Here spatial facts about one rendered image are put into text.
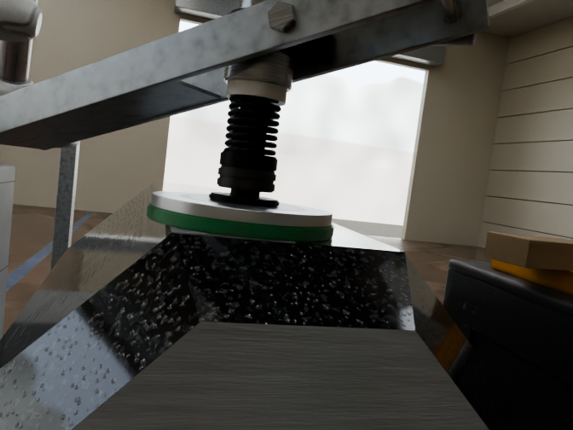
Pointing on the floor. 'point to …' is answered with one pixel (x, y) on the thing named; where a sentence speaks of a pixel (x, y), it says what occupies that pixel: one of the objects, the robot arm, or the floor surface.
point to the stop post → (65, 202)
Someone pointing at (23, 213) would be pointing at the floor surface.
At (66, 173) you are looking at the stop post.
